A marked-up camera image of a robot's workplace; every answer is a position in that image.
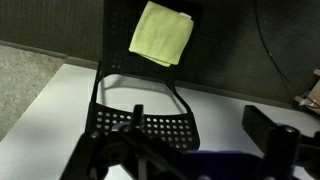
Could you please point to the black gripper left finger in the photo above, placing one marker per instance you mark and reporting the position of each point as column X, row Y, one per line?
column 138, row 116

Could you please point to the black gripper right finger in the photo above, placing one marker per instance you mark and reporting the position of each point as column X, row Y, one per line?
column 260, row 125

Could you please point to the wooden furniture piece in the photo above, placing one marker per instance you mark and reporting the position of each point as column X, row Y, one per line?
column 315, row 95

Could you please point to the yellow-green folded cloth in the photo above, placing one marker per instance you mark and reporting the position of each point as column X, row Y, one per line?
column 160, row 33

